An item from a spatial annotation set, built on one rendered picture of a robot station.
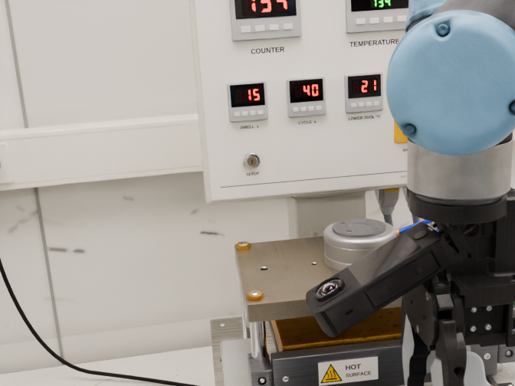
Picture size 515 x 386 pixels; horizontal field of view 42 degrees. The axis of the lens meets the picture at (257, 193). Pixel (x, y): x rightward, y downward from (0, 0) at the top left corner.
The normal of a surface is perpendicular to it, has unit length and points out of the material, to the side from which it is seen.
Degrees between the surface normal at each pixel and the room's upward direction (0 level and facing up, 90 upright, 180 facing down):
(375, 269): 27
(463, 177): 90
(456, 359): 71
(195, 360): 0
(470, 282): 1
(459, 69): 90
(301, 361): 90
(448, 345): 59
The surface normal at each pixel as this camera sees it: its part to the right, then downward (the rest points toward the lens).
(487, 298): 0.11, 0.25
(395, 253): -0.51, -0.82
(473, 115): -0.30, 0.26
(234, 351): -0.07, -0.96
